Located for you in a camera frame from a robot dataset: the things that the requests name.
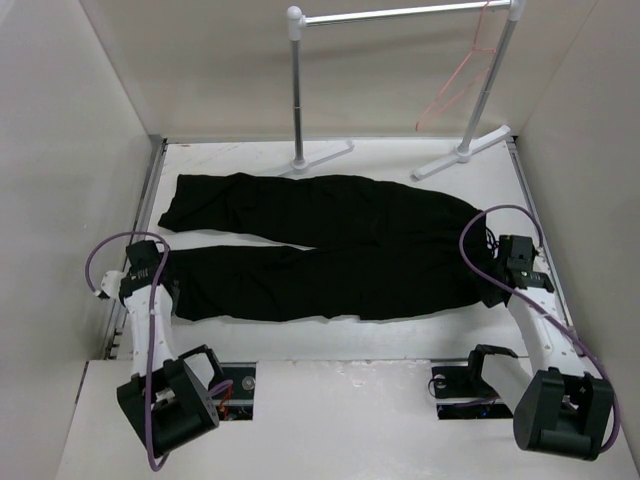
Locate black trousers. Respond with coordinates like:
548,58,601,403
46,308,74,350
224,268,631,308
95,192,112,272
158,173,500,322

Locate pink wire hanger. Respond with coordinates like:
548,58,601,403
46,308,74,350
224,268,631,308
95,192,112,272
415,1,497,132

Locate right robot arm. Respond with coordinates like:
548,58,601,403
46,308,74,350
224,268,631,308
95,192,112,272
463,235,615,461

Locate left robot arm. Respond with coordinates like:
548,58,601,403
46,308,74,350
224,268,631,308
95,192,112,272
116,240,225,466

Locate white clothes rack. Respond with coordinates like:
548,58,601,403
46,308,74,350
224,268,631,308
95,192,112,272
280,0,526,181

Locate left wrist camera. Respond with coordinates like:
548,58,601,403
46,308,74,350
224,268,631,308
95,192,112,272
94,270,125,300

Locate aluminium table rail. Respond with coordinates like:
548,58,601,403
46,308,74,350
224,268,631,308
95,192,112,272
102,134,169,359

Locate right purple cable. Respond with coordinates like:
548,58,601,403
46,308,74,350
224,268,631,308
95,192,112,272
458,203,621,454

